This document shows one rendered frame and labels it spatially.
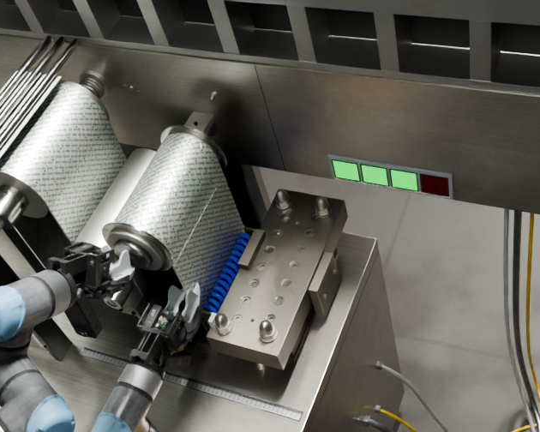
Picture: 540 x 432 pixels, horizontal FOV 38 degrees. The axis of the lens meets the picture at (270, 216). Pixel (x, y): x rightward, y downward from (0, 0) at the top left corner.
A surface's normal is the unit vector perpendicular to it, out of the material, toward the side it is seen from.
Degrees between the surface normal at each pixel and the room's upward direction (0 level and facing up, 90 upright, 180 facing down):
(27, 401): 6
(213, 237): 90
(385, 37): 90
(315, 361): 0
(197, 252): 90
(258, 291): 0
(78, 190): 92
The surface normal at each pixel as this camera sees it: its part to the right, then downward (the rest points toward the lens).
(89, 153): 0.91, 0.20
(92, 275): -0.42, 0.20
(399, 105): -0.37, 0.77
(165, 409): -0.21, -0.61
